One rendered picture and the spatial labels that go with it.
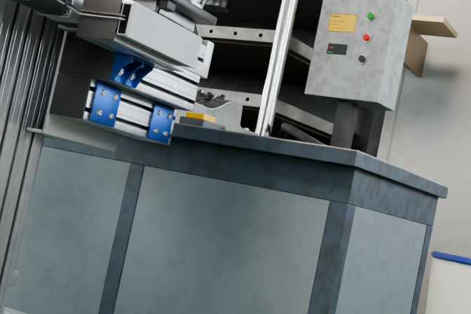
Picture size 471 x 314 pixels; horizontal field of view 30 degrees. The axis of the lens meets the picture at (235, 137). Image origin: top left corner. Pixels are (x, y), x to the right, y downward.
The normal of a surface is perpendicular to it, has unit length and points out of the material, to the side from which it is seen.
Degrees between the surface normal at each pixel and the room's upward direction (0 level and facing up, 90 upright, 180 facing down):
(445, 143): 90
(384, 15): 90
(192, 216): 90
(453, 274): 94
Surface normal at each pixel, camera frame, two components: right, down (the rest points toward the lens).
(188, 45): 0.87, 0.14
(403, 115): -0.44, -0.16
